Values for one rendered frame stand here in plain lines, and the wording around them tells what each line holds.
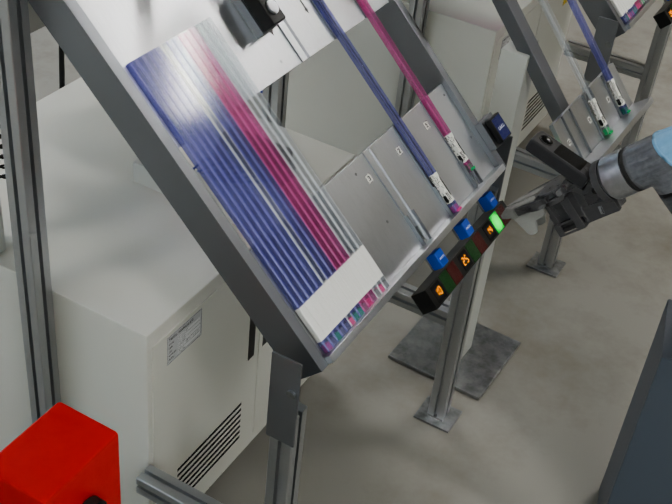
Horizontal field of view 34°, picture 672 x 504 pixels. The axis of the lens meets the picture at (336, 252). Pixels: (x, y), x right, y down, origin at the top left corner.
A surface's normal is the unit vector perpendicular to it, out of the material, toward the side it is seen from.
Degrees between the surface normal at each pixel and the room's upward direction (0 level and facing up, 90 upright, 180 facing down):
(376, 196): 45
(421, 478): 0
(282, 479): 90
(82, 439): 0
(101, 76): 90
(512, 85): 90
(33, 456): 0
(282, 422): 90
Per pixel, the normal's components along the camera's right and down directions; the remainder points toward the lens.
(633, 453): -0.30, 0.55
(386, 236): 0.67, -0.31
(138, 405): -0.50, 0.48
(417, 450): 0.09, -0.80
